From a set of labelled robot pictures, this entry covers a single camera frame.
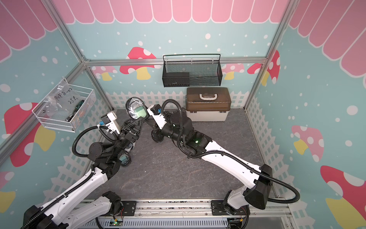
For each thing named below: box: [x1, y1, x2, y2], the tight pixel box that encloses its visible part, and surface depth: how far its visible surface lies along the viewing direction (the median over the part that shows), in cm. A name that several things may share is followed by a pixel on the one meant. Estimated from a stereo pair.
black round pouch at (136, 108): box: [125, 96, 149, 120], surface depth 58 cm
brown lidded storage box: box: [185, 86, 232, 122], surface depth 104 cm
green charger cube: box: [134, 105, 147, 118], surface depth 59 cm
